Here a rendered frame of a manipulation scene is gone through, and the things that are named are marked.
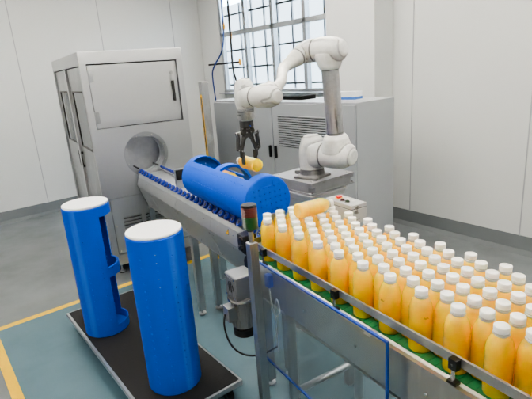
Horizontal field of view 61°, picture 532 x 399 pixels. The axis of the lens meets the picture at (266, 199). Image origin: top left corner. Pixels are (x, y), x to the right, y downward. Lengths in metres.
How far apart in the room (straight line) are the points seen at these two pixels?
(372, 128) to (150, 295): 2.42
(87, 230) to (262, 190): 1.17
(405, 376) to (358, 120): 2.60
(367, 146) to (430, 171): 1.21
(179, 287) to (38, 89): 5.05
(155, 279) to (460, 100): 3.40
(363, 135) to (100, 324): 2.46
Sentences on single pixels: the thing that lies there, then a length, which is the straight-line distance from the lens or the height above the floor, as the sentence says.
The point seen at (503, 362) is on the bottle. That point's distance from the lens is 1.34.
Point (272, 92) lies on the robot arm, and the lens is 2.21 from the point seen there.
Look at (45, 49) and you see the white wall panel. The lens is 7.04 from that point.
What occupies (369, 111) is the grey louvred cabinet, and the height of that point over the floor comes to 1.36.
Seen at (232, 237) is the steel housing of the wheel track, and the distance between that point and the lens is 2.54.
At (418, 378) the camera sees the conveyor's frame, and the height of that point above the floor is 0.85.
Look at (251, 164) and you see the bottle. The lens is 2.36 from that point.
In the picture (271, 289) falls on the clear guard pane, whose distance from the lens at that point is 1.98.
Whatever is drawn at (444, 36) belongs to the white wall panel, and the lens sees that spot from 4.78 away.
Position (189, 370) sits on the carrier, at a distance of 2.57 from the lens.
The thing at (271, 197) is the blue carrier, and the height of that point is 1.11.
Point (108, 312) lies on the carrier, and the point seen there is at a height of 0.32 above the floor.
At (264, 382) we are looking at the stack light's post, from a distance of 2.13.
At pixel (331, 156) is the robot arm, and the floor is 1.24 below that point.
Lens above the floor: 1.77
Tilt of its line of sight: 16 degrees down
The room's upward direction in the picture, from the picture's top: 4 degrees counter-clockwise
